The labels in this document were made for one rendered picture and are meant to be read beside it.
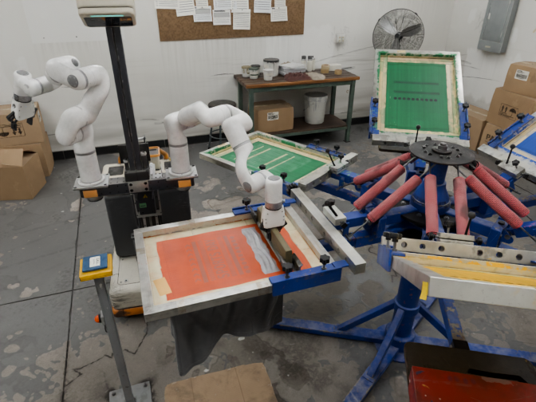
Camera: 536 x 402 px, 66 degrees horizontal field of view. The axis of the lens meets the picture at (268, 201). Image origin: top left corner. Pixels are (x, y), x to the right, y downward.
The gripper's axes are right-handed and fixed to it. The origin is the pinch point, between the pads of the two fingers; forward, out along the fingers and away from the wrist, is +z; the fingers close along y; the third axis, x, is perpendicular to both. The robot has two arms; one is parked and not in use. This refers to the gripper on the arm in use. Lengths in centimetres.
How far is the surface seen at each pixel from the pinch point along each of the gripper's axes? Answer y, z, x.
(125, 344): 78, 101, -56
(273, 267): 5.5, 5.6, 15.3
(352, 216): -39.5, -2.5, 1.0
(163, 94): 7, 31, -380
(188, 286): 41.4, 6.0, 15.2
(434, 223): -61, -12, 30
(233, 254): 19.0, 6.0, 0.6
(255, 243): 7.2, 5.5, -3.6
